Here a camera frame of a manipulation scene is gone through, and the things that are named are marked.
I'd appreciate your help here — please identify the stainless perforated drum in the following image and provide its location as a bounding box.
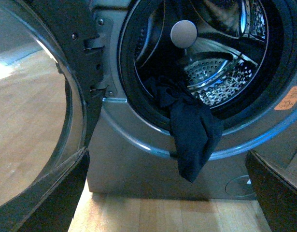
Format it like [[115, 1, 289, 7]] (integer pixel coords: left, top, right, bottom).
[[129, 0, 270, 109]]

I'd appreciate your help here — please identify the metal door hinge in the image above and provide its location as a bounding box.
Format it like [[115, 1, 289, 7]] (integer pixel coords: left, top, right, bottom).
[[84, 17, 117, 98]]

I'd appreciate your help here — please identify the orange warning sticker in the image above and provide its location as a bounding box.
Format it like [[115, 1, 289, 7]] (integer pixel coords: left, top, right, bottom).
[[274, 86, 297, 111]]

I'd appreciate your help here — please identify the open washing machine door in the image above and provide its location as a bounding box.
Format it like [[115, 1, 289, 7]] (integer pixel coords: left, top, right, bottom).
[[0, 0, 102, 206]]

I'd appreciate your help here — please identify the round drain filter cover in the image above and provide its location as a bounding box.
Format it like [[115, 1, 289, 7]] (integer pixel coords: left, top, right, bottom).
[[225, 175, 255, 198]]

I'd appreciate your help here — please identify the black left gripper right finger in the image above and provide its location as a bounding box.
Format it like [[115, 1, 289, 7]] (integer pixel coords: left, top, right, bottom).
[[245, 150, 297, 232]]

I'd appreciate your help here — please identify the grey front-load washing machine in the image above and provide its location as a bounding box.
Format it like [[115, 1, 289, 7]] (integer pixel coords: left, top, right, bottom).
[[87, 0, 297, 199]]

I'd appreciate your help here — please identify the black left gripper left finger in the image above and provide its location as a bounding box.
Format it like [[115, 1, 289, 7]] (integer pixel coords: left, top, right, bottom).
[[0, 147, 90, 232]]

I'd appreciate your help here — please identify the black rubber door gasket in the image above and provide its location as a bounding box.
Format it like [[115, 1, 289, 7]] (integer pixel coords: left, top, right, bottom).
[[118, 0, 297, 130]]

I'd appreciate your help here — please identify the dark navy garment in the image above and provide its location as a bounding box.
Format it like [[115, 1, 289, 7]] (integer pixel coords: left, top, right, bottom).
[[145, 76, 224, 183]]

